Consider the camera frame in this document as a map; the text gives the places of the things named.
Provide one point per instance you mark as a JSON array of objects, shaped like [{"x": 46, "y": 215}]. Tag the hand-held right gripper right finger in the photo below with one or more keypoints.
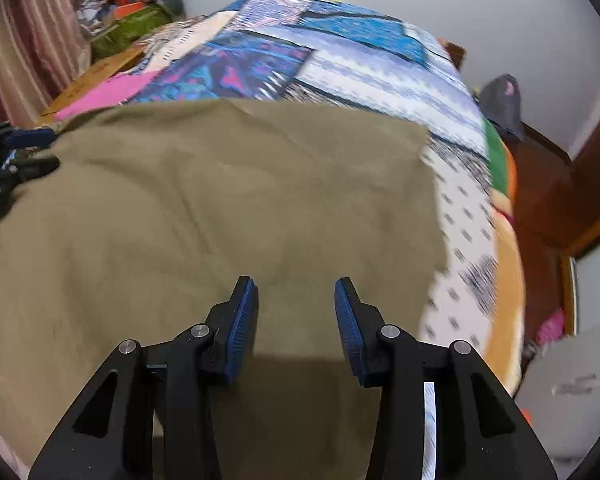
[{"x": 349, "y": 330}]

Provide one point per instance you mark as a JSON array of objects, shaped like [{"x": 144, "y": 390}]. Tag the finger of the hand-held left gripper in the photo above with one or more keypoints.
[
  {"x": 27, "y": 136},
  {"x": 30, "y": 166}
]

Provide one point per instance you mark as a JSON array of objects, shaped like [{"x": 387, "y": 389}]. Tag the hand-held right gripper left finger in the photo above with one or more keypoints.
[{"x": 241, "y": 327}]

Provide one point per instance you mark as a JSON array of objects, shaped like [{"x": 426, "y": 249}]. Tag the olive green pants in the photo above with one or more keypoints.
[{"x": 205, "y": 210}]

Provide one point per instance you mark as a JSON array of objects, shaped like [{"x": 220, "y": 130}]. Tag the cardboard box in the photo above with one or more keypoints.
[{"x": 87, "y": 77}]

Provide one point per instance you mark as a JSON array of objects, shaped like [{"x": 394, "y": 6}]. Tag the pink cloth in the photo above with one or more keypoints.
[{"x": 107, "y": 94}]

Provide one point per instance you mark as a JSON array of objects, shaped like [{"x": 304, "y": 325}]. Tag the striped curtain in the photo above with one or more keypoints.
[{"x": 25, "y": 35}]

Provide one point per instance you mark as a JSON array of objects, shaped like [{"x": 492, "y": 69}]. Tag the orange printed blanket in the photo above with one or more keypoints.
[{"x": 505, "y": 270}]

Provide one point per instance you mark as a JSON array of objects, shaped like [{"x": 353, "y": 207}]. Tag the pink slipper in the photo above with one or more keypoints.
[{"x": 550, "y": 327}]

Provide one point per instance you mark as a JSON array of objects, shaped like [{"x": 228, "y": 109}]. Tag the grey bag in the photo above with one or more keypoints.
[{"x": 570, "y": 400}]

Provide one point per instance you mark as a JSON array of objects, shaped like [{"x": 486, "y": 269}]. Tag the patchwork printed bedsheet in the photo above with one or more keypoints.
[{"x": 340, "y": 65}]

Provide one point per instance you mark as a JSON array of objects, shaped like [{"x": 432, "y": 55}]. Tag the grey cap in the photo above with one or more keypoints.
[{"x": 502, "y": 102}]

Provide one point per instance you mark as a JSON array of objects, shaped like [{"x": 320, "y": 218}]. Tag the wooden bed frame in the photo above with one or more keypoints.
[{"x": 565, "y": 185}]

